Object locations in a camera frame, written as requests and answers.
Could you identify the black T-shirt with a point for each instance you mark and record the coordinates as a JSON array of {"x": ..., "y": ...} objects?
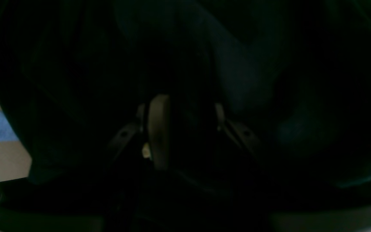
[{"x": 296, "y": 72}]

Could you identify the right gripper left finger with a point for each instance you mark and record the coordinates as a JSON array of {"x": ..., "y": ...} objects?
[{"x": 152, "y": 123}]

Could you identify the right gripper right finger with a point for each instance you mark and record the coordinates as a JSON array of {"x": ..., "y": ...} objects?
[{"x": 239, "y": 133}]

